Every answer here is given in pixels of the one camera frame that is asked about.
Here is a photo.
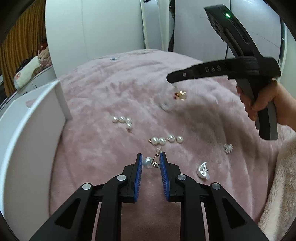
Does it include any white bead bracelet gold charm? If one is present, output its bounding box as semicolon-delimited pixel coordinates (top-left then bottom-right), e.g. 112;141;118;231
159;84;187;111

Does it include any cream fluffy sleeve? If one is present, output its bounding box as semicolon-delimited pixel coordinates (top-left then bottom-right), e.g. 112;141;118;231
258;137;295;240

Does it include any right forearm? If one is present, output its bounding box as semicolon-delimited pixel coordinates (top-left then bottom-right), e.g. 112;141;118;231
274;83;295;131

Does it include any plush toy pile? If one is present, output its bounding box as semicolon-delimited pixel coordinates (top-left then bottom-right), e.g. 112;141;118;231
38;38;52;69

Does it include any curved pearl earring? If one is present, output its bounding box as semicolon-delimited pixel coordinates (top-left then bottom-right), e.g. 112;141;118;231
112;116;133;133

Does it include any white door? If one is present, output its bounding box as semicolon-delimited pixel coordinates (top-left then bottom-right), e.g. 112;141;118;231
174;1;287;66

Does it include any right hand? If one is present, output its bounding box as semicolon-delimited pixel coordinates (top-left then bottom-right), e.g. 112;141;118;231
236;80;290;125

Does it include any white window bench cabinet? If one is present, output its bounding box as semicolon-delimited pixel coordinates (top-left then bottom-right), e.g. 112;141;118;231
1;65;57;115

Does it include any silver spiky flower earring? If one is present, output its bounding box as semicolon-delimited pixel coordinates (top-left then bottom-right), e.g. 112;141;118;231
224;144;233;154

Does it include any mustard curtain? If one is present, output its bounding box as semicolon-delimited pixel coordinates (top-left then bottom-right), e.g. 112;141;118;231
1;1;46;97

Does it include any silver teardrop earring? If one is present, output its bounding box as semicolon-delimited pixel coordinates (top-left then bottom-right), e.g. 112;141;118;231
197;162;210;180

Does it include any baroque pearl gold earring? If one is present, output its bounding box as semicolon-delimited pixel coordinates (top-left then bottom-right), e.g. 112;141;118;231
142;147;162;169

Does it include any white wardrobe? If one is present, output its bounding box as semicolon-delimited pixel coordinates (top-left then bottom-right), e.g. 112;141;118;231
45;0;170;77

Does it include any white floral pillow roll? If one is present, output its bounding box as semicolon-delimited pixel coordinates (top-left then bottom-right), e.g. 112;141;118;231
14;56;42;90

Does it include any long four-pearl earring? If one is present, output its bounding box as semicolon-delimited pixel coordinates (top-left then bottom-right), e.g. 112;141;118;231
148;135;184;146

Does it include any white storage box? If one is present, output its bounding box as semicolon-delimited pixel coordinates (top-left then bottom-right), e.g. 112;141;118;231
1;80;72;240

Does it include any pink plush bedspread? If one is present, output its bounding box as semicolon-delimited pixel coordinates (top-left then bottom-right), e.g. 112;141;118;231
49;50;295;223

